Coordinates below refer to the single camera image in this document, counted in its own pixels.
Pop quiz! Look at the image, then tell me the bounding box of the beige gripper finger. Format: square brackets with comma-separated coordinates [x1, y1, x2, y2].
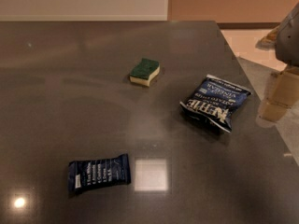
[259, 66, 299, 121]
[261, 27, 278, 46]

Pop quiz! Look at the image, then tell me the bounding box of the blue kettle chip bag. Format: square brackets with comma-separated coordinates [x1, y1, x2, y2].
[179, 75, 251, 133]

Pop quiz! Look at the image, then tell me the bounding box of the dark blue rxbar wrapper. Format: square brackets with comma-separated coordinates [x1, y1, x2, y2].
[68, 154, 131, 193]

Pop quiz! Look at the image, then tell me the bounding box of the green and yellow sponge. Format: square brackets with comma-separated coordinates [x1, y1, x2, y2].
[129, 58, 160, 87]

